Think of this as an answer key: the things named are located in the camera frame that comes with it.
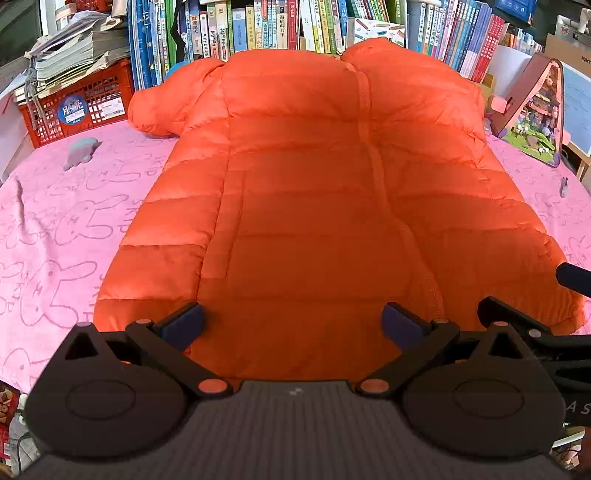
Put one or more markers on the row of tall blue books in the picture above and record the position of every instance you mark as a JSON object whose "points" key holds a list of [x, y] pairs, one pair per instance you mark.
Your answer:
{"points": [[147, 41]]}

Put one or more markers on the row of green yellow books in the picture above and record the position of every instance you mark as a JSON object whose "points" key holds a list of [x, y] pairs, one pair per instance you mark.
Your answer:
{"points": [[323, 23]]}

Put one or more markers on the orange down jacket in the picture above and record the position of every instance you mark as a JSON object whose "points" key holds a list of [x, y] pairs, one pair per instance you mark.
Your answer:
{"points": [[300, 207]]}

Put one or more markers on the white window frame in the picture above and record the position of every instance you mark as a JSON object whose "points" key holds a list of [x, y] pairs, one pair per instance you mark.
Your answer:
{"points": [[18, 27]]}

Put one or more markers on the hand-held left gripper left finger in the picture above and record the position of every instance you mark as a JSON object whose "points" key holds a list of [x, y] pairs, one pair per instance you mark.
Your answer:
{"points": [[187, 325]]}

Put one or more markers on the round blue plush toy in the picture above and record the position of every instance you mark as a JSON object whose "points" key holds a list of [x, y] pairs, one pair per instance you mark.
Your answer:
{"points": [[175, 71]]}

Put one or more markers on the white framed board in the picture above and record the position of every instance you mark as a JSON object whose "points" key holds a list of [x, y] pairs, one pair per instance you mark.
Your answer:
{"points": [[577, 106]]}

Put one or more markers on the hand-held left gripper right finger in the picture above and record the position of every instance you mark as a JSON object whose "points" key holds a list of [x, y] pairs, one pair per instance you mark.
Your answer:
{"points": [[399, 325]]}

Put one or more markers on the triangular miniature house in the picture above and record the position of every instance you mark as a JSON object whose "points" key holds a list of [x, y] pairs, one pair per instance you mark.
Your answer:
{"points": [[535, 110]]}

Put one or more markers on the cardboard box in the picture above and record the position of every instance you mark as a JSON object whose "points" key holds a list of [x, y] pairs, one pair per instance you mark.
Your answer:
{"points": [[568, 48]]}

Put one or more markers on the blue printed box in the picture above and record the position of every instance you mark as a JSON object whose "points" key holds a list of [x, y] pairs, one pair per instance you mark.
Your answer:
{"points": [[515, 9]]}

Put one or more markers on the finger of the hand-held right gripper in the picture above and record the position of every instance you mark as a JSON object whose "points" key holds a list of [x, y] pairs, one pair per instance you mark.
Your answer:
{"points": [[575, 279], [517, 318]]}

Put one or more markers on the red plastic crate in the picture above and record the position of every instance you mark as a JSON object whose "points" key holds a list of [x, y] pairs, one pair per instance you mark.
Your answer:
{"points": [[92, 106]]}

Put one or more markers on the pink rabbit-print blanket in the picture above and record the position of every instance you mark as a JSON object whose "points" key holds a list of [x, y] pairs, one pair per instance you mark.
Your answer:
{"points": [[69, 230]]}

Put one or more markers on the white plastic stand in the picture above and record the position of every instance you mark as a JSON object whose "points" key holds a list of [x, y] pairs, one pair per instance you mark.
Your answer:
{"points": [[572, 25]]}

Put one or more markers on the small grey toy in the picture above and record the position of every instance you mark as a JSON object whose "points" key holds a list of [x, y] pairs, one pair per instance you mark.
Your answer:
{"points": [[81, 152]]}

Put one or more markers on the large white paper sheet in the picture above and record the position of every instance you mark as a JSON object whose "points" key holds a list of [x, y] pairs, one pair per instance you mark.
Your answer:
{"points": [[11, 129]]}

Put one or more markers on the white pencil-print box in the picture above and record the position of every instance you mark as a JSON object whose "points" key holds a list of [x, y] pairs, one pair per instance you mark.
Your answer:
{"points": [[376, 32]]}

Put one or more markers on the stack of papers and magazines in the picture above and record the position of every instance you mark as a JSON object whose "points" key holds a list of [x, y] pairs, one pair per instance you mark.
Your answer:
{"points": [[78, 46]]}

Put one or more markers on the row of pastel books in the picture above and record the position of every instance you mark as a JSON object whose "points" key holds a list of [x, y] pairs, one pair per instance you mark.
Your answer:
{"points": [[461, 37]]}

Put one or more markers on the grey pen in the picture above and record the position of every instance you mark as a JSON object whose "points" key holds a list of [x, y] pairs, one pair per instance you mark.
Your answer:
{"points": [[563, 187]]}

